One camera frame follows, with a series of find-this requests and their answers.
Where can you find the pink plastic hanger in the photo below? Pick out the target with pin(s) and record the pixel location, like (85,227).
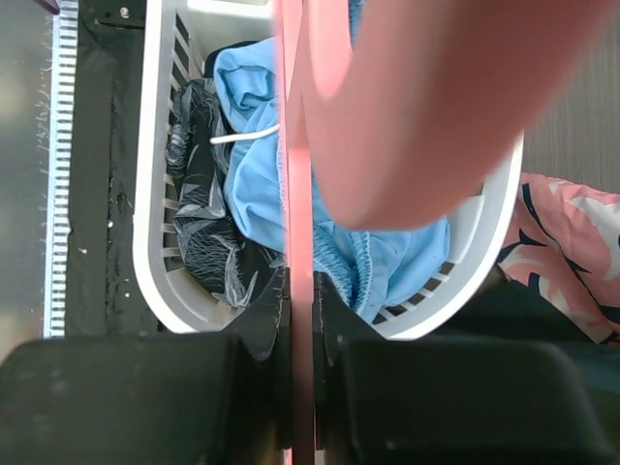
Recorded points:
(398,124)

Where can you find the white plastic laundry basket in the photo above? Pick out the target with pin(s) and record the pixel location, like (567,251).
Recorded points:
(178,37)

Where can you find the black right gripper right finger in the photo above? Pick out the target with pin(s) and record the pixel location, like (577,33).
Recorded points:
(446,399)

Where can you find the white slotted cable duct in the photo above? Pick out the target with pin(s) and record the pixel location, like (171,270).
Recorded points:
(63,68)

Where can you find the pink floral shorts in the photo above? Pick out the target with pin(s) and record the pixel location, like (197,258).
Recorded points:
(563,244)

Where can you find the light blue shorts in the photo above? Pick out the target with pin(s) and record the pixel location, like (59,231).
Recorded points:
(369,270)

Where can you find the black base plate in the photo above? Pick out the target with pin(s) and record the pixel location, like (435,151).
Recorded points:
(102,294)

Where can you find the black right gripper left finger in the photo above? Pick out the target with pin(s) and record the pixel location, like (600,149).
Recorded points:
(217,397)

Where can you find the dark leaf-print garment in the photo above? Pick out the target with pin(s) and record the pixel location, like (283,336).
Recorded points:
(230,266)

